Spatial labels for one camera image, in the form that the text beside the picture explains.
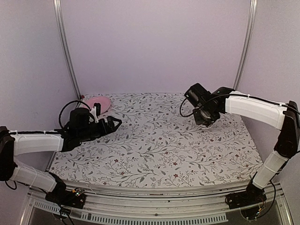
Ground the left aluminium frame post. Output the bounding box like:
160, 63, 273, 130
53, 0, 81, 99

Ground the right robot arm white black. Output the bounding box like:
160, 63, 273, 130
184, 83, 300, 204

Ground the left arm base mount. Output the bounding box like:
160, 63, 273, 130
45, 188, 87, 209

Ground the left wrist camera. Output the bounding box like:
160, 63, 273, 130
90, 103, 101, 123

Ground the right aluminium frame post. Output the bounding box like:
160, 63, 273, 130
233, 0, 258, 90

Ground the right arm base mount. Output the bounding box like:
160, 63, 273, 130
225, 189, 267, 220

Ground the front aluminium rail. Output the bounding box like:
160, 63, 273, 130
20, 181, 295, 225

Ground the pink plastic plate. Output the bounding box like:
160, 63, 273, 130
84, 96, 111, 114

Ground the aluminium frame post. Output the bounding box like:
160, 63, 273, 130
233, 0, 258, 90
53, 0, 81, 99

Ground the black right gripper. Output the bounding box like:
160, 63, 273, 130
192, 105, 220, 125

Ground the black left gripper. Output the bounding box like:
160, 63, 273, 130
78, 115, 122, 142

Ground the left camera black cable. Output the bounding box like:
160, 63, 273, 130
58, 100, 91, 130

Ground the floral patterned table mat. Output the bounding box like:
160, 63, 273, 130
50, 93, 263, 188

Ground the red canvas sneaker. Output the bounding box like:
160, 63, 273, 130
201, 122, 214, 129

